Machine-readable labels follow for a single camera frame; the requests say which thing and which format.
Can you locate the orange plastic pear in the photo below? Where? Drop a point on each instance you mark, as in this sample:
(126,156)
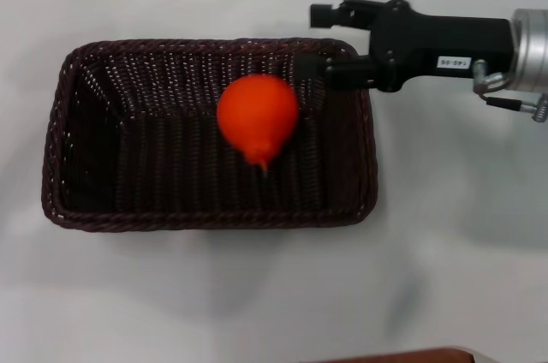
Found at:
(257,114)

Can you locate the dark brown woven basket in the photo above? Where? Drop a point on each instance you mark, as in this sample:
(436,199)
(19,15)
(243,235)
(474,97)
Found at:
(162,166)

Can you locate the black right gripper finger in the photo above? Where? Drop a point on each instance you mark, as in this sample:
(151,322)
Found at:
(338,14)
(342,72)

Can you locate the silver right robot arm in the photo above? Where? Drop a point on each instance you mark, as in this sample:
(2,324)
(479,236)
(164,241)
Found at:
(531,50)

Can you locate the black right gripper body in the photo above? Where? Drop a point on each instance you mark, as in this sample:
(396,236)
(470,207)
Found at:
(428,46)

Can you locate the brown board edge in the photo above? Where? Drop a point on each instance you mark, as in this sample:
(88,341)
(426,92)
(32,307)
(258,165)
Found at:
(394,356)

